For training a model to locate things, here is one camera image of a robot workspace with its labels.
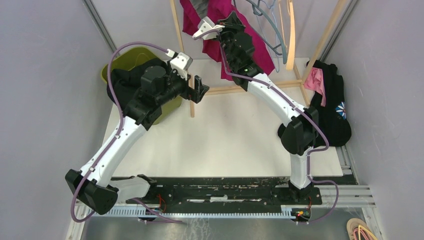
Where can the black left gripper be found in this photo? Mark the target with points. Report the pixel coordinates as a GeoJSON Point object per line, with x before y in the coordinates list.
{"type": "Point", "coordinates": [196, 95]}

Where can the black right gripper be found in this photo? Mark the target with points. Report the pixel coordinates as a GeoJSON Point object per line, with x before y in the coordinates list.
{"type": "Point", "coordinates": [232, 22]}

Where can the magenta skirt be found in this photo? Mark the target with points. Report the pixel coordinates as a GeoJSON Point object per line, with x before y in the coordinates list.
{"type": "Point", "coordinates": [195, 10]}

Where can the grey-blue plastic hanger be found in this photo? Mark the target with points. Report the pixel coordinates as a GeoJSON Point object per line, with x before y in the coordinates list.
{"type": "Point", "coordinates": [245, 7]}

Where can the light blue hanger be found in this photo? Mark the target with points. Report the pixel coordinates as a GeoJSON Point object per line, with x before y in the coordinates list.
{"type": "Point", "coordinates": [268, 29]}

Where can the beige wooden hanger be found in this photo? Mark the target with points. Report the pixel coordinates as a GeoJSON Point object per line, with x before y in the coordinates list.
{"type": "Point", "coordinates": [290, 53]}

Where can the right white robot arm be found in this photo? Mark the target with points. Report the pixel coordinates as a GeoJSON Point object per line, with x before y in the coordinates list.
{"type": "Point", "coordinates": [299, 129]}

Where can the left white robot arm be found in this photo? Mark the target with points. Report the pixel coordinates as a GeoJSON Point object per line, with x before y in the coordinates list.
{"type": "Point", "coordinates": [93, 183]}

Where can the olive green plastic basket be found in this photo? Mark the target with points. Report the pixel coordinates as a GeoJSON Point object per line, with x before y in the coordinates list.
{"type": "Point", "coordinates": [137, 56]}

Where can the pink cloth on pile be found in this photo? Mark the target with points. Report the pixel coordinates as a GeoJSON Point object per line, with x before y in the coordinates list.
{"type": "Point", "coordinates": [315, 82]}

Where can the black garment pile with flower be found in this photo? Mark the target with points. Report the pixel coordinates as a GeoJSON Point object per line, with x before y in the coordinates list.
{"type": "Point", "coordinates": [333, 116]}

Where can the hangers bundle in corner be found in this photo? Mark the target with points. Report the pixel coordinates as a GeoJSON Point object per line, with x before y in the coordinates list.
{"type": "Point", "coordinates": [358, 230]}

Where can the wooden clothes rack frame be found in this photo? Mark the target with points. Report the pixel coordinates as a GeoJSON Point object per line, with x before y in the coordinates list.
{"type": "Point", "coordinates": [298, 82]}

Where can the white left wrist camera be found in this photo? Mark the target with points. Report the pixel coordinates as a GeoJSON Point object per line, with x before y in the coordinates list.
{"type": "Point", "coordinates": [181, 63]}

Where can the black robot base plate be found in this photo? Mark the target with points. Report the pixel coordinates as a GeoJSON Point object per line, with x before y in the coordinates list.
{"type": "Point", "coordinates": [227, 195]}

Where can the grey wall conduit strip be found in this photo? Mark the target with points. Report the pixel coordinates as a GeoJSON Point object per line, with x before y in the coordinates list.
{"type": "Point", "coordinates": [97, 19]}

